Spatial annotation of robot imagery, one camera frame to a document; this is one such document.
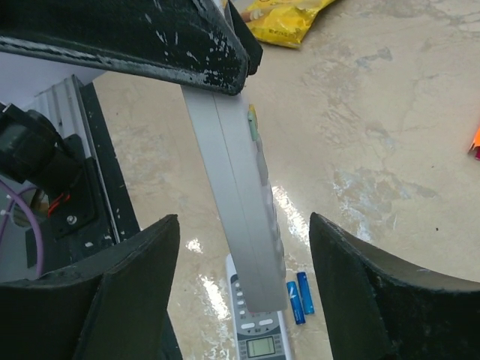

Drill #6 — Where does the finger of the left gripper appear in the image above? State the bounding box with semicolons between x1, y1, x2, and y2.
1;1;248;95
224;1;263;76

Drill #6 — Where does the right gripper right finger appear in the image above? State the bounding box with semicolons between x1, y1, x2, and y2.
309;213;479;359

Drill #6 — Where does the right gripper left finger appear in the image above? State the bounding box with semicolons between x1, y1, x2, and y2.
1;214;180;359

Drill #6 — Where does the white long remote control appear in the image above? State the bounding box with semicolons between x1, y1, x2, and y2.
181;86;288;313

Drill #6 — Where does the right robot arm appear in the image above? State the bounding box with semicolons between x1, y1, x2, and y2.
1;105;479;359

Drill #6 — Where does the grey-faced remote control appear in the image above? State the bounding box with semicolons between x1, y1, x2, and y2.
226;255;293;360

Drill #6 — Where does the yellow Lays chips bag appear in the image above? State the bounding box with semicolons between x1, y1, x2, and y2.
240;0;335;49

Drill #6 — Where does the blue battery right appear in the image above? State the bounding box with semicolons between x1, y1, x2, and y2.
296;271;315;315

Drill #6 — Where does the blue battery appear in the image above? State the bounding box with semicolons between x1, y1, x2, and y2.
296;271;315;315
286;281;306;326

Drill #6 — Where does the blue battery left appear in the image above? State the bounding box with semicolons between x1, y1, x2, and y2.
286;281;306;326

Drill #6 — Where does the orange pink sponge box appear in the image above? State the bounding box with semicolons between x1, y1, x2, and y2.
468;127;480;161

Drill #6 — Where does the black table front rail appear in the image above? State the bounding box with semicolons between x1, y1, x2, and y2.
28;76;140;272

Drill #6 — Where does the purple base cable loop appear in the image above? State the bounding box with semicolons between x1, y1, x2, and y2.
0;181;48;278

